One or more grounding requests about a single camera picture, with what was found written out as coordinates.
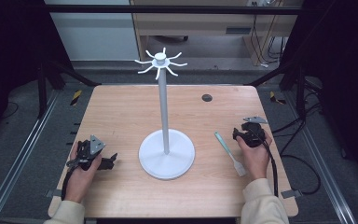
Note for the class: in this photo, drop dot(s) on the black curtain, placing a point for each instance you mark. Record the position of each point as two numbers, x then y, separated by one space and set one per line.
9 46
345 77

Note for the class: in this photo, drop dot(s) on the aluminium floor rail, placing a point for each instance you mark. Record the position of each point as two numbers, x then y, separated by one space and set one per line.
18 161
320 161

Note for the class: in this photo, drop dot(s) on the black horizontal frame bar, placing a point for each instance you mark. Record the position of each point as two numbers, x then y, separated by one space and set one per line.
167 9

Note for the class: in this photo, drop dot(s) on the round grey table grommet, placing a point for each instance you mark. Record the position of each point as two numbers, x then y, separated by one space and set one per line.
207 97

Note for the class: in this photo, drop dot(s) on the person's right hand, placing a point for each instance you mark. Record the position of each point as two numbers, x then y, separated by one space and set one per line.
254 161

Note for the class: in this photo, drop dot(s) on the white cabinet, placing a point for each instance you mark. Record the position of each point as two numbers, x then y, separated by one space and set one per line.
93 34

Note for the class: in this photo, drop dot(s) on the white hook stand rack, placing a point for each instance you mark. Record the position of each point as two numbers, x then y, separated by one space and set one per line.
166 149

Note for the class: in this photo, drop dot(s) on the person's left hand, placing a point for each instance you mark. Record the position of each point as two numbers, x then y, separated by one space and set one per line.
80 182

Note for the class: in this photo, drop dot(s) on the yellow-black tape piece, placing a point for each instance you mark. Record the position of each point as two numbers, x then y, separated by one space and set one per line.
76 97
276 99

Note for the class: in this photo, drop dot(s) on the black metal frame strut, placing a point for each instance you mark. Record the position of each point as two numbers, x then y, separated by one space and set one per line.
42 90
300 90

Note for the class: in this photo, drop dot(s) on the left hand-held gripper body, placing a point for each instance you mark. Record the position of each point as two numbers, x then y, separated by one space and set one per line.
90 148

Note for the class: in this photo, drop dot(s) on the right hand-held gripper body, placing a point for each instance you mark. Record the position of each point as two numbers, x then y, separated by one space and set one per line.
254 134

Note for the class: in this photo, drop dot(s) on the light wooden desk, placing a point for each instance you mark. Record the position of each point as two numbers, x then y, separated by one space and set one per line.
199 23

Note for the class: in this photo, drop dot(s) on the grey table edge bracket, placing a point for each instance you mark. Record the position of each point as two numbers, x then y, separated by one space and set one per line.
53 193
291 193

